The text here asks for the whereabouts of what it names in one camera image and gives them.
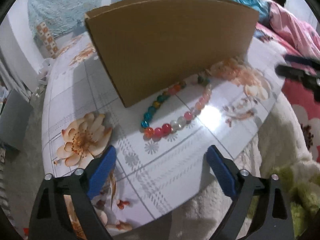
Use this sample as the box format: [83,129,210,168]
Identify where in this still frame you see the multicolour bead bracelet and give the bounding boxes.
[140,76,213,140]

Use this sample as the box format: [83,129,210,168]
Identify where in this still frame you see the light pink quilt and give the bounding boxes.
[269,2,319,59]

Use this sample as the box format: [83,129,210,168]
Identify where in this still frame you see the pink floral blanket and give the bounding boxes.
[255,23,319,161]

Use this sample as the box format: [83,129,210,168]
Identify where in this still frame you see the white fluffy blanket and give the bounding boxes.
[134,92,320,240]

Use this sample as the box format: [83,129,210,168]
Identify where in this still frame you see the grey storage bin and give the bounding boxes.
[1,90,33,151]

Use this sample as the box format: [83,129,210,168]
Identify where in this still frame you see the floral patterned board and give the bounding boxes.
[42,33,284,235]

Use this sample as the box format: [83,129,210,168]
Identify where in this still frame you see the brown cardboard box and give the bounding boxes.
[85,0,259,107]

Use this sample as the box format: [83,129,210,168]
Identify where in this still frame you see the teal floral hanging cloth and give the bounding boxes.
[27,0,103,57]

